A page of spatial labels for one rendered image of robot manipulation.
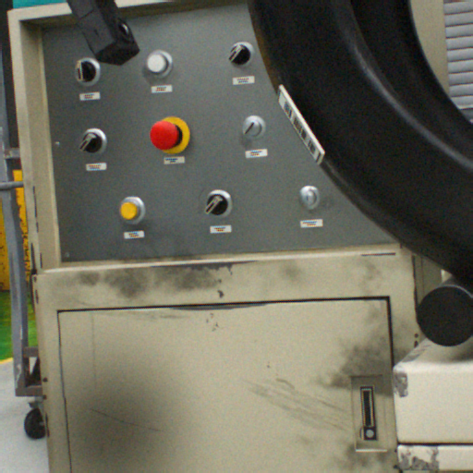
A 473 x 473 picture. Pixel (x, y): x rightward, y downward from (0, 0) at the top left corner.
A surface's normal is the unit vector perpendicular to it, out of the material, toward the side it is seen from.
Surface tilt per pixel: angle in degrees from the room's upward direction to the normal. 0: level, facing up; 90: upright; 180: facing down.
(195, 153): 90
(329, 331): 90
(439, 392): 90
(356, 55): 94
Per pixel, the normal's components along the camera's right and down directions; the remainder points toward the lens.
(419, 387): -0.32, 0.07
